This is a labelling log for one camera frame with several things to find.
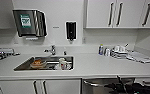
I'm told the white containers cluster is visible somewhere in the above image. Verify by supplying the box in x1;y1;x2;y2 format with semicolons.
110;43;129;59

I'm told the small white bottle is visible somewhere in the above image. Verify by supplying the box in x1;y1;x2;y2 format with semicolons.
104;48;111;57

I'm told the blue label bottle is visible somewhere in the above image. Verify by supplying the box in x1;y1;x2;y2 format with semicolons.
98;44;105;56

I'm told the white cup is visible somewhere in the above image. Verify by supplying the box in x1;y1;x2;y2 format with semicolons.
57;58;69;70

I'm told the small sink soap pump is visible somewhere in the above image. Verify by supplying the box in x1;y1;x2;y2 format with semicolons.
63;47;67;56

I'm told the black soap dispenser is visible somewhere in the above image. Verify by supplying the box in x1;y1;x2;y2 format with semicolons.
64;21;78;42

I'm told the steel kitchen sink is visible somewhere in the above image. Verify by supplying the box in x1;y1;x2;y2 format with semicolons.
13;55;75;72

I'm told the chrome faucet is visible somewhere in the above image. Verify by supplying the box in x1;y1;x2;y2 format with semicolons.
44;44;57;57

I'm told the orange bowl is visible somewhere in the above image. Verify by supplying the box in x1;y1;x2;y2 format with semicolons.
30;58;47;69

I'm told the white under-sink cabinet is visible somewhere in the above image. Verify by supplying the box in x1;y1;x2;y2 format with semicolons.
0;78;83;94

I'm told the paper towel dispenser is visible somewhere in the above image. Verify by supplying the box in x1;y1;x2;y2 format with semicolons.
12;8;48;38

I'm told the white wall outlet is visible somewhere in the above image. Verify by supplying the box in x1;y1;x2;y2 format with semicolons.
81;36;87;44

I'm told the white three-door wall cabinet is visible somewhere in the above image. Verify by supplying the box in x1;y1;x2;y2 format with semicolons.
84;0;150;29

